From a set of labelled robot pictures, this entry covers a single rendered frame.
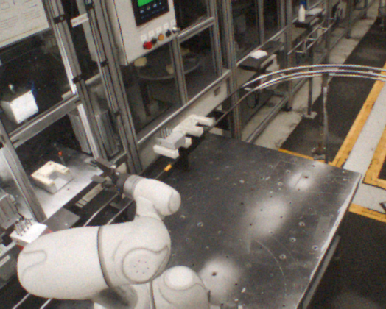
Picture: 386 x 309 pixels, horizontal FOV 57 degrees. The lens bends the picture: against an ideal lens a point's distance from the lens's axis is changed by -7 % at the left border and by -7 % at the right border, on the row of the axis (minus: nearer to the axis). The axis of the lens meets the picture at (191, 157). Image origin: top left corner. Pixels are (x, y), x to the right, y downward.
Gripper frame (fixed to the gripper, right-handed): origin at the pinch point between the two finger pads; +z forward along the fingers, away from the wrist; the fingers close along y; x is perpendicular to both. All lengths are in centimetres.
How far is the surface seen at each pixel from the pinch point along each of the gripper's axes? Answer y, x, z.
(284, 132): -113, -212, 10
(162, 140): -20, -51, 9
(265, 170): -45, -78, -36
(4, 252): -9.7, 45.0, 8.0
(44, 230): -11.0, 28.6, 4.3
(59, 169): -14.8, -3.5, 36.0
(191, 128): -25, -72, 6
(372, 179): -112, -177, -82
